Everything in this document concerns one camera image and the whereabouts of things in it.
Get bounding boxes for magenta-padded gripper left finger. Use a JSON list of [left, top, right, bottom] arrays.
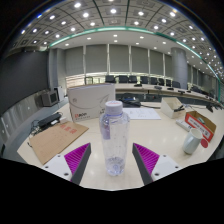
[[40, 142, 92, 186]]

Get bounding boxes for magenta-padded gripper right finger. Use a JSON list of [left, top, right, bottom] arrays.
[[131, 142, 184, 186]]

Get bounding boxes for clear plastic water bottle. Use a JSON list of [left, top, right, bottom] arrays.
[[98, 100, 131, 177]]

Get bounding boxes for flat brown cardboard sheet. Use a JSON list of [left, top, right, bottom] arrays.
[[29, 121, 90, 166]]

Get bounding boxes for white printed paper sheet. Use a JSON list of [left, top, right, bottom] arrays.
[[122, 107, 162, 121]]

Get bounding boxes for black power adapter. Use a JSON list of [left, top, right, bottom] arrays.
[[37, 112, 63, 129]]

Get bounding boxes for white ceramic mug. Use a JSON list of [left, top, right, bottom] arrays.
[[182, 128, 204, 155]]

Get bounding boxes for white rectangular remote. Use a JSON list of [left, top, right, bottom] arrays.
[[175, 119, 194, 132]]

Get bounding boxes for small open white box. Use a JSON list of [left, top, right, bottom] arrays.
[[160, 96, 186, 120]]

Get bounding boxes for large white printed carton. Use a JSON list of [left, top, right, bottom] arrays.
[[66, 83, 117, 123]]

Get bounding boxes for black desk phone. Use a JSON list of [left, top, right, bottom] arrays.
[[119, 95, 142, 108]]

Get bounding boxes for black clip tool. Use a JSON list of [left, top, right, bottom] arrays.
[[173, 104, 185, 113]]

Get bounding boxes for flat round red coaster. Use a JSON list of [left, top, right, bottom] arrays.
[[200, 138, 210, 149]]

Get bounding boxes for open brown red-sided cardboard box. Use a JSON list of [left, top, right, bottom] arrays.
[[184, 110, 217, 143]]

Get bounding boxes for long curved conference desk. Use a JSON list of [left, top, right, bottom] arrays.
[[114, 83, 223, 109]]

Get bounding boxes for grey boxy monitor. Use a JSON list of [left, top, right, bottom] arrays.
[[40, 90, 60, 108]]

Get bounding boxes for row of black office chairs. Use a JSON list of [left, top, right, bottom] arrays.
[[104, 74, 204, 94]]

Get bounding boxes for round ceiling lights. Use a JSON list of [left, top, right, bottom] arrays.
[[13, 0, 224, 81]]

